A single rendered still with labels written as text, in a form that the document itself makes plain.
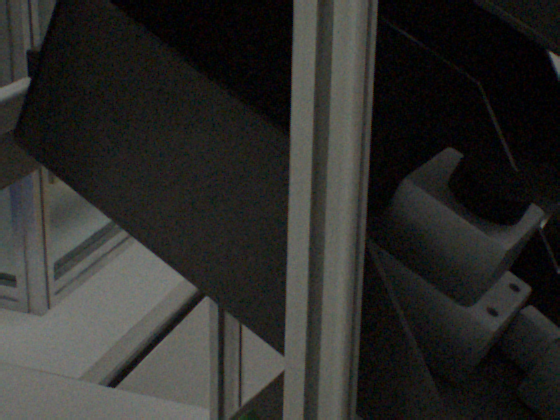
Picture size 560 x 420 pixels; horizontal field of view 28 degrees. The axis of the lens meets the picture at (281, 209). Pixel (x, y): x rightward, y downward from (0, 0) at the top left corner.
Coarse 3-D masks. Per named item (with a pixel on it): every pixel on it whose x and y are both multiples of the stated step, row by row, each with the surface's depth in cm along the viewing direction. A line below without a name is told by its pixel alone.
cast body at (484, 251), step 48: (432, 192) 39; (480, 192) 39; (528, 192) 40; (384, 240) 41; (432, 240) 39; (480, 240) 39; (528, 240) 42; (432, 288) 40; (480, 288) 39; (528, 288) 43; (432, 336) 41; (480, 336) 40
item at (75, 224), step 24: (48, 0) 119; (48, 24) 119; (0, 72) 117; (0, 192) 122; (72, 192) 130; (0, 216) 124; (72, 216) 131; (96, 216) 136; (0, 240) 125; (72, 240) 131; (96, 240) 137; (0, 264) 126
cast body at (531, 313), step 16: (528, 320) 43; (544, 320) 43; (512, 336) 44; (528, 336) 43; (544, 336) 43; (512, 352) 44; (528, 352) 43; (544, 352) 41; (528, 368) 43; (544, 368) 41; (528, 384) 42; (544, 384) 41; (528, 400) 42; (544, 400) 41; (544, 416) 41
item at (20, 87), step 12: (12, 84) 48; (24, 84) 48; (0, 96) 46; (12, 96) 46; (24, 96) 47; (0, 108) 45; (12, 108) 46; (0, 120) 46; (12, 120) 46; (0, 132) 46
